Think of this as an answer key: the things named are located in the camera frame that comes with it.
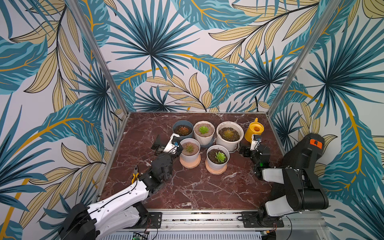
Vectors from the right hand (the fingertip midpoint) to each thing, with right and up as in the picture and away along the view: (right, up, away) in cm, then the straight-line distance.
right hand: (249, 142), depth 93 cm
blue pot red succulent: (-41, +8, +5) cm, 42 cm away
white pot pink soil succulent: (-37, -9, -5) cm, 38 cm away
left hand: (-48, +4, -18) cm, 52 cm away
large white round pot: (-12, +5, 0) cm, 13 cm away
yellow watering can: (+8, +9, +10) cm, 15 cm away
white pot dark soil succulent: (-21, -7, -9) cm, 24 cm away
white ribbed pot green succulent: (-28, +6, +2) cm, 29 cm away
